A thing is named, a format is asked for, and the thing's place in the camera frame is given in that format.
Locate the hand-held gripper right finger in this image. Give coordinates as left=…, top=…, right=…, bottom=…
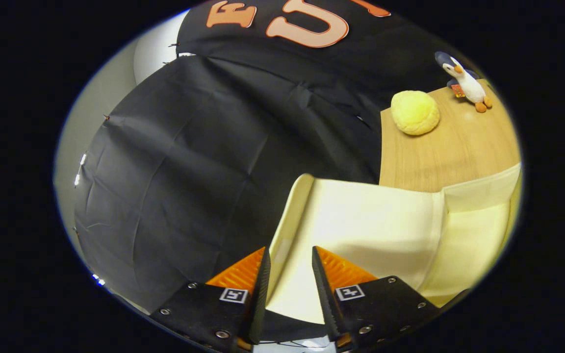
left=311, top=246, right=440, bottom=351

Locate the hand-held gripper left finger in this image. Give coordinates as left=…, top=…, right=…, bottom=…
left=150, top=247, right=272, bottom=353

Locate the cream storage box lid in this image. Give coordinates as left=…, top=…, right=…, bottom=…
left=265, top=173, right=446, bottom=325

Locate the yellow bun plush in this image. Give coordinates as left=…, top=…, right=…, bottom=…
left=390, top=90, right=441, bottom=136

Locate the blue white penguin plush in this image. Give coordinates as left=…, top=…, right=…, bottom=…
left=435, top=51, right=493, bottom=113

